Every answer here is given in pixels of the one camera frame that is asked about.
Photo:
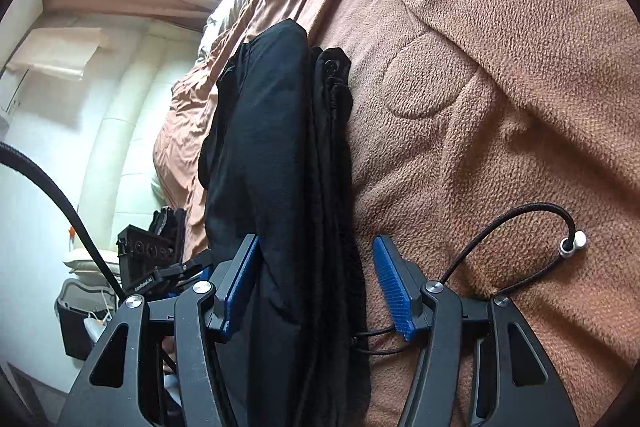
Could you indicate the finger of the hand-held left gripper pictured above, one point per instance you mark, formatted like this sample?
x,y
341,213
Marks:
x,y
197,264

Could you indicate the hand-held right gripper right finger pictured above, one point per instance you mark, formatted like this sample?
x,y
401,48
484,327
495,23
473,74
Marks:
x,y
395,287

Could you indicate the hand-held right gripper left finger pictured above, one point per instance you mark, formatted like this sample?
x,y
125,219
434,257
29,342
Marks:
x,y
242,267

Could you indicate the bed with orange sheet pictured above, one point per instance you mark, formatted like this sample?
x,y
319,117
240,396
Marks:
x,y
500,57

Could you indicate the black pants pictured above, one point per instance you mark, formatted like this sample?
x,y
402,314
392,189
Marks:
x,y
270,157

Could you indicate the cream padded headboard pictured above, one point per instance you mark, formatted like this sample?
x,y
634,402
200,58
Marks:
x,y
120,132

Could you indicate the folded dark clothes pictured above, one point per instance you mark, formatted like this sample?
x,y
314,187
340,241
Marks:
x,y
170,227

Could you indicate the black bin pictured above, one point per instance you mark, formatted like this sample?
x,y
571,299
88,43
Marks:
x,y
75,332

